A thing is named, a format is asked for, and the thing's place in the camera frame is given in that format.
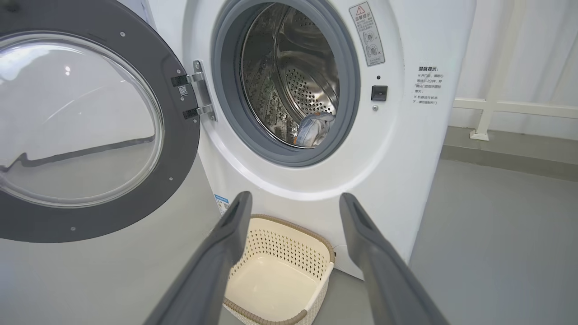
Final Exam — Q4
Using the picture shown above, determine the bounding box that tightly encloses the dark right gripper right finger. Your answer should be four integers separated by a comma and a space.
340, 193, 450, 325

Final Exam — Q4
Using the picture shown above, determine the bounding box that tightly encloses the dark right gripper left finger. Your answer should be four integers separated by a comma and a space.
144, 191, 252, 325

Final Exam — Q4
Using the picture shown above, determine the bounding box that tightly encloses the black round glass washer door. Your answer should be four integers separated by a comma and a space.
0, 0, 201, 243

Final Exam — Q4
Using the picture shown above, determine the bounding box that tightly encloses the white front-load washing machine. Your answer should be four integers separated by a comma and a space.
117, 0, 477, 280

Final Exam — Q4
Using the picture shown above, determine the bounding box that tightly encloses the cream perforated laundry basket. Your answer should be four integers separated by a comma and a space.
223, 214, 336, 325

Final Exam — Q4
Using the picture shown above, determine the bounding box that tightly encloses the grey warning sticker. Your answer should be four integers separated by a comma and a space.
349, 1, 386, 67

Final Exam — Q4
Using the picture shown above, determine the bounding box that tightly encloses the white metal frame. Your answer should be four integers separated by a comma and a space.
453, 0, 578, 141

